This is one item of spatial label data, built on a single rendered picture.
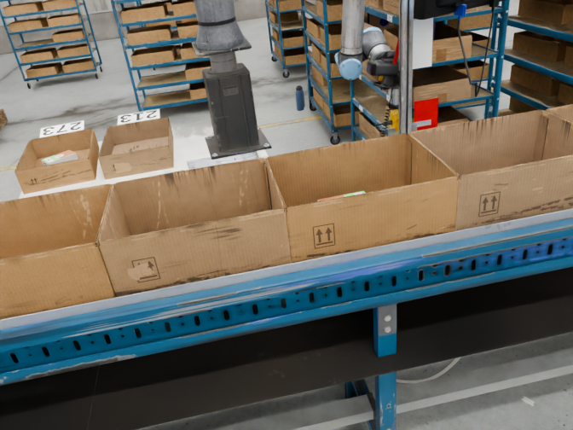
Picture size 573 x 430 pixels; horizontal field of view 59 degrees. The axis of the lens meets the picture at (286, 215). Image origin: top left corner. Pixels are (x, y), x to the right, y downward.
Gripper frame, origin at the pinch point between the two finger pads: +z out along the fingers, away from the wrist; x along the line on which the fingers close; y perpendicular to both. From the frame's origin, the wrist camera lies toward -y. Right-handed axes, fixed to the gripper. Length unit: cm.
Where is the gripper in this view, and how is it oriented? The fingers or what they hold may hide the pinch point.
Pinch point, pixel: (399, 91)
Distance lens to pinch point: 208.8
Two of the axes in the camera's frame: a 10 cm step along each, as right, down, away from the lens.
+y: 0.0, 5.1, 8.6
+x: -9.8, 1.8, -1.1
